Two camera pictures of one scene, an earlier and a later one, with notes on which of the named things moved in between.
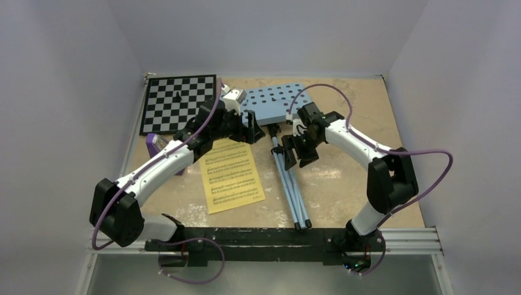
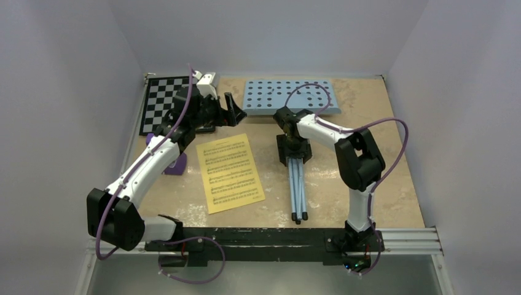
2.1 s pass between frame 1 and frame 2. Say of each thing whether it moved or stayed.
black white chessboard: stayed
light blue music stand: moved
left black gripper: moved
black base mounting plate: stayed
